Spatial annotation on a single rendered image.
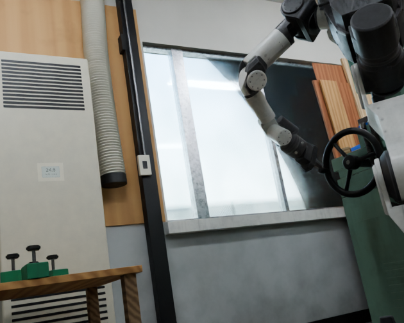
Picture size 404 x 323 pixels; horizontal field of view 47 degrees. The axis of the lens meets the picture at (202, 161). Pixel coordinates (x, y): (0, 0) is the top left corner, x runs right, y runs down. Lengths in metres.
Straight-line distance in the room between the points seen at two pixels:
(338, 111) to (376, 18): 2.61
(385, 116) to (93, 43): 2.06
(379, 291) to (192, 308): 1.23
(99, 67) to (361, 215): 1.76
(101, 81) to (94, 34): 0.33
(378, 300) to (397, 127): 1.01
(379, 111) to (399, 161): 0.20
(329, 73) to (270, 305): 2.04
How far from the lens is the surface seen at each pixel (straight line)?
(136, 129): 3.00
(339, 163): 2.28
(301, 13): 1.77
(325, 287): 3.58
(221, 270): 3.10
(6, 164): 2.52
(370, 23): 1.40
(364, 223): 2.20
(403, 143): 1.36
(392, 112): 1.44
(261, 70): 1.77
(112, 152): 2.77
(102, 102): 2.89
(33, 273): 1.64
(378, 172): 1.33
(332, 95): 4.02
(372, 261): 2.20
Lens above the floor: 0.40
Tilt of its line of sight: 15 degrees up
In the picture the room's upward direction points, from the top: 10 degrees counter-clockwise
